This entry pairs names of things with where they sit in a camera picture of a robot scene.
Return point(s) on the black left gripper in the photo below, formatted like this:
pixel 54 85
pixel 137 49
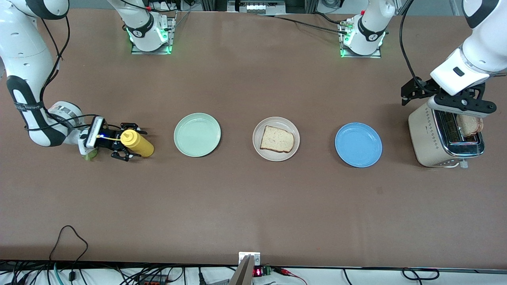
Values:
pixel 414 89

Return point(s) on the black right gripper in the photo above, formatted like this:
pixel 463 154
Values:
pixel 109 141

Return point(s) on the yellow mustard squeeze bottle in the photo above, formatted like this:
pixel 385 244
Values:
pixel 140 145

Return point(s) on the green lettuce leaf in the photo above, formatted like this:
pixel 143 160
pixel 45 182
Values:
pixel 90 156

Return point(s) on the bread slice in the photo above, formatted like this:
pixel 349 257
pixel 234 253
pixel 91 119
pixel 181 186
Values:
pixel 471 126
pixel 277 139

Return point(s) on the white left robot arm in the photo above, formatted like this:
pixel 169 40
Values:
pixel 370 27

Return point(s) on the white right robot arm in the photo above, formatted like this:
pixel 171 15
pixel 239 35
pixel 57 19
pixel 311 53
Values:
pixel 23 51

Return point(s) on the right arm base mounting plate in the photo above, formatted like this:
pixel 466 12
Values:
pixel 172 39

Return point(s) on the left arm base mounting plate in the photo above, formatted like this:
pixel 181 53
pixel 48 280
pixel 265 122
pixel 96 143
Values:
pixel 362 56

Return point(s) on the pale green plate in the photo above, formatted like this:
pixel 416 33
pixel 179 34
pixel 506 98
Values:
pixel 197 135

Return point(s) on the blue plate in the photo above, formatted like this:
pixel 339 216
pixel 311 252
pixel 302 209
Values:
pixel 358 145

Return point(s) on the beige plate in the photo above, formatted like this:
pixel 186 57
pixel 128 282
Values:
pixel 276 120

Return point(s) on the beige chrome toaster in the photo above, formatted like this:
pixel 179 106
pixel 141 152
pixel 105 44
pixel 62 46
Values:
pixel 425 134

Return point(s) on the grey control box with lights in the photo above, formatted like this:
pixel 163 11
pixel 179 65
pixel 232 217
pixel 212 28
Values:
pixel 257 7

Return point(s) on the small red display module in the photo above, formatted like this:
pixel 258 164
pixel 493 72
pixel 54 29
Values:
pixel 258 272

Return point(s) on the grey metal camera mount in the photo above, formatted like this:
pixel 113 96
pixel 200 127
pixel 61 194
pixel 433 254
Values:
pixel 243 273

